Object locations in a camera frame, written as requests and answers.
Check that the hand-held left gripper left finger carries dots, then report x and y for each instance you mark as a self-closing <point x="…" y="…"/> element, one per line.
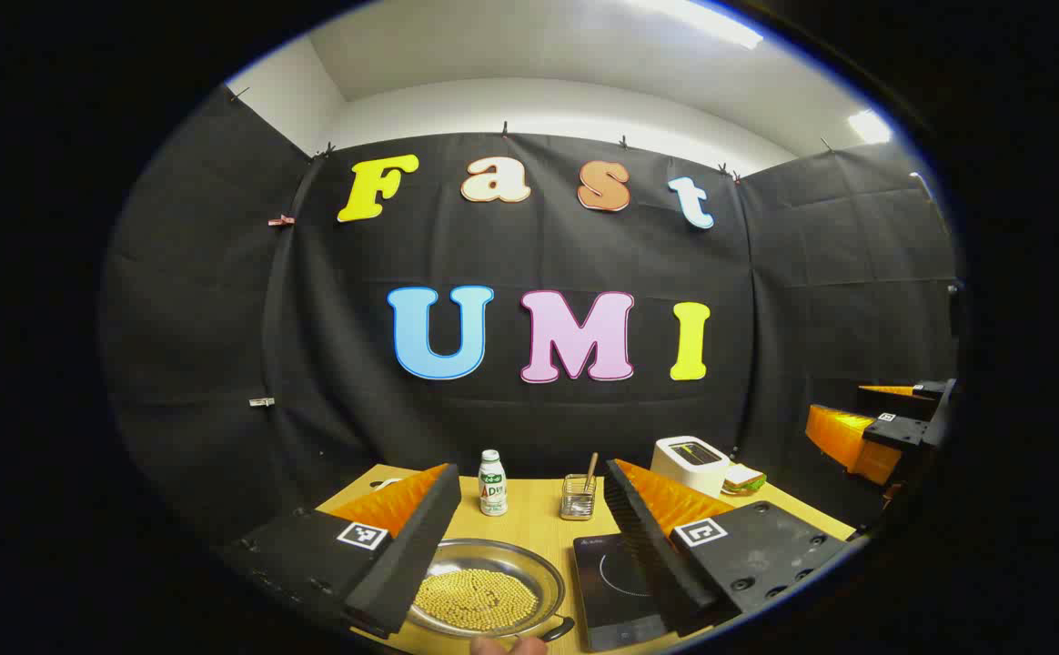
<point x="411" y="555"/>

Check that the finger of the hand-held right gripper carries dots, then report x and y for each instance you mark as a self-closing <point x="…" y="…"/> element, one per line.
<point x="848" y="441"/>
<point x="889" y="390"/>

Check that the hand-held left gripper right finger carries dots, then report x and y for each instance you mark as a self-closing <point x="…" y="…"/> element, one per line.
<point x="648" y="555"/>

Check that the black induction cooktop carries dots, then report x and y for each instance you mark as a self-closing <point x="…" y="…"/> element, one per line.
<point x="616" y="591"/>

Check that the steel pot with soybeans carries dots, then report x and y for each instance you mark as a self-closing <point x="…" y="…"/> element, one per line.
<point x="484" y="596"/>

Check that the white divided dish with beans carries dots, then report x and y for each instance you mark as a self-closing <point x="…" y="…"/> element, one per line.
<point x="384" y="483"/>

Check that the white toaster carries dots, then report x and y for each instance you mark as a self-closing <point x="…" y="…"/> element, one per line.
<point x="689" y="473"/>

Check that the white drink bottle green label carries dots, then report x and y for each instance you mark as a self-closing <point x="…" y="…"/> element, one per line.
<point x="493" y="491"/>

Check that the sandwich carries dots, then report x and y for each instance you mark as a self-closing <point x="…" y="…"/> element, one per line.
<point x="743" y="478"/>

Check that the pink clip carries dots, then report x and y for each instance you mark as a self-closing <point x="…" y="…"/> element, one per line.
<point x="281" y="220"/>

